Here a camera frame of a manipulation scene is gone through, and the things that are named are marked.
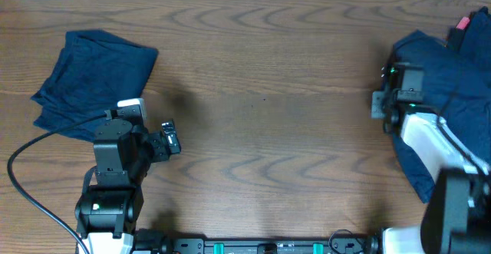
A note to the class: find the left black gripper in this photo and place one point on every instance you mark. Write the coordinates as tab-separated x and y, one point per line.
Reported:
160	152

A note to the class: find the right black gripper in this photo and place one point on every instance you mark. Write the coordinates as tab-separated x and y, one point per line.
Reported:
376	109

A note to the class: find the navy blue denim shorts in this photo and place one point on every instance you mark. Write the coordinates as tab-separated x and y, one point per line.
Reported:
456	78

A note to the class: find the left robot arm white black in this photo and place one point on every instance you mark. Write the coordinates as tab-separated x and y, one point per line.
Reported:
112	197

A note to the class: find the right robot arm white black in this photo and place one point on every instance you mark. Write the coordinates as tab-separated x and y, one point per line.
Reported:
457	217

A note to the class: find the folded navy blue garment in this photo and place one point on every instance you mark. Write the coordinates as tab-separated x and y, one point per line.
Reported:
94	71

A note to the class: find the red garment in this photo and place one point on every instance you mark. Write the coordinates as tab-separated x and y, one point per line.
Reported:
463	23

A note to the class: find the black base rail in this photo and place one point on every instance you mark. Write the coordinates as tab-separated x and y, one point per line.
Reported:
341	241

